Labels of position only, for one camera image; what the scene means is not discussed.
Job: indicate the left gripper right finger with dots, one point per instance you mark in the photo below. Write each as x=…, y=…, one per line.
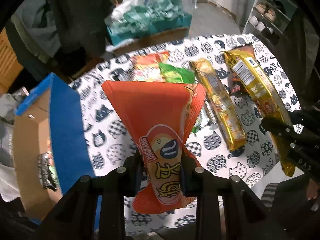
x=226, y=207

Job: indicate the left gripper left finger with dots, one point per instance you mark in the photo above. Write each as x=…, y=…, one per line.
x=93, y=208

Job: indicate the black snack packet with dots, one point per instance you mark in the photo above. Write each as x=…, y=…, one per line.
x=46, y=171

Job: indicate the long gold biscuit pack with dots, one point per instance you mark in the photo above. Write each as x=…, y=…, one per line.
x=267, y=101

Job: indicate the orange Longkang snack bag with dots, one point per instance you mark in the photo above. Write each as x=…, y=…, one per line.
x=159, y=116

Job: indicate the green snack bag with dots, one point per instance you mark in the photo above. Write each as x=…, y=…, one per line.
x=176, y=75

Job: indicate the blue cardboard box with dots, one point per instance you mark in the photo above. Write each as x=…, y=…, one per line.
x=49, y=119

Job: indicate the cat pattern tablecloth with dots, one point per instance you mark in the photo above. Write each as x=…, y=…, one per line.
x=109, y=143

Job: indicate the shoe rack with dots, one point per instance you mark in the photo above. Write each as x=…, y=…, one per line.
x=268, y=19

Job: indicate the wooden louvered door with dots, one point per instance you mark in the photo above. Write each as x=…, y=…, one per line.
x=9, y=65

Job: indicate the orange yellow snack bag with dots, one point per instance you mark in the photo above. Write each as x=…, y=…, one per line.
x=146, y=67

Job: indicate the brown cardboard box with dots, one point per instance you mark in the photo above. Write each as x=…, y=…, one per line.
x=165, y=36

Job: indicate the grey hanging jacket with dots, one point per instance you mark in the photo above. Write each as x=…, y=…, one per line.
x=35, y=24

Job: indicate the teal plastic bag pile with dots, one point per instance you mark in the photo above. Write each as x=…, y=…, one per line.
x=139, y=18

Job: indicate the black hanging coat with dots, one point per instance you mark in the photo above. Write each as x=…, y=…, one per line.
x=82, y=32

